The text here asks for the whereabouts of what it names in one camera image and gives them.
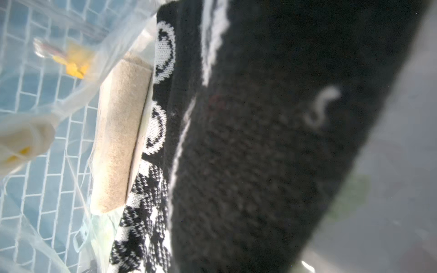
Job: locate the clear plastic vacuum bag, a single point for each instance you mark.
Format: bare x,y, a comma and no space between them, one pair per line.
48,127

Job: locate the yellow pen cup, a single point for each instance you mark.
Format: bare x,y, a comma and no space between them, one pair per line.
77,59

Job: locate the beige fluffy scarf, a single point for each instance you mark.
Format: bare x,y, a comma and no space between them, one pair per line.
115,155

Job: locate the black white knitted scarf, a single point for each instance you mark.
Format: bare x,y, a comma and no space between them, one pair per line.
259,110

